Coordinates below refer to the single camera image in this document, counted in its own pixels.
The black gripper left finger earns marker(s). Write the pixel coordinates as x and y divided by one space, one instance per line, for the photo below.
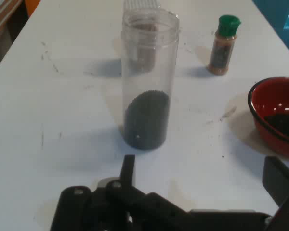
115 211

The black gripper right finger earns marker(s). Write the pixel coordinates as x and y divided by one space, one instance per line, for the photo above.
285 192

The clear plastic jar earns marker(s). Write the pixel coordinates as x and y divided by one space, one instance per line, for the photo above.
147 120

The black seed pile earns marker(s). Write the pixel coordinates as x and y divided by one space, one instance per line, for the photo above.
284 124

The red bowl black rim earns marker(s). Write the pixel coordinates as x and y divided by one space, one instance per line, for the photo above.
262 101

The spice bottle green cap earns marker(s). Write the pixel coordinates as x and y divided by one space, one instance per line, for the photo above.
221 55

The aluminium rail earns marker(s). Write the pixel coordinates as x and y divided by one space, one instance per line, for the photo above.
2 16

